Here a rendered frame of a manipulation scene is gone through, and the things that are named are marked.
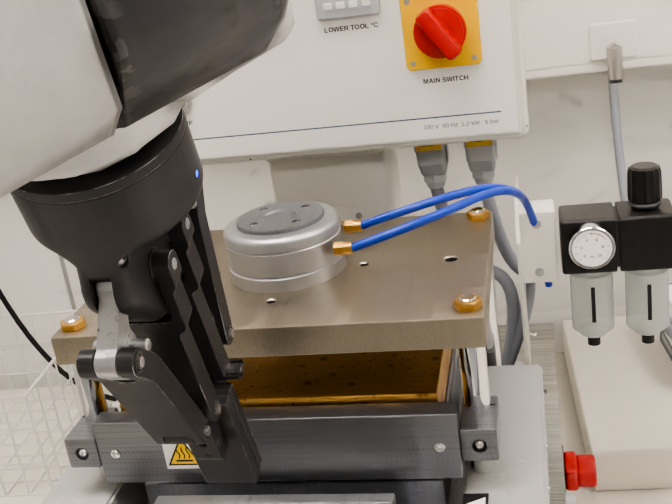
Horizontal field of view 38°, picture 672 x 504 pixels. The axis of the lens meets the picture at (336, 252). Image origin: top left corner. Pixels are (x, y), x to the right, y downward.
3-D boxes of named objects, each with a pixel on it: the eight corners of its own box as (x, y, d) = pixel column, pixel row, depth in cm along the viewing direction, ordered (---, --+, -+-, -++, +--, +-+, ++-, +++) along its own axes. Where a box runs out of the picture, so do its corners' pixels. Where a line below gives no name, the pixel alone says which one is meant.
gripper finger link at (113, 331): (141, 213, 40) (103, 306, 36) (176, 303, 43) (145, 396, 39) (86, 217, 40) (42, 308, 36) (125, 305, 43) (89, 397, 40)
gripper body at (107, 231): (35, 73, 42) (106, 231, 48) (-42, 203, 36) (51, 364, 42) (202, 58, 40) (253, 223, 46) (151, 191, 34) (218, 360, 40)
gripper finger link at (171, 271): (175, 240, 41) (167, 263, 40) (237, 406, 48) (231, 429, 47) (88, 244, 42) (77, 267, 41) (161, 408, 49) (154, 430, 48)
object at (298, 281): (195, 303, 86) (166, 163, 81) (552, 284, 79) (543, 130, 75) (82, 461, 64) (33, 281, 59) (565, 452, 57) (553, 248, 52)
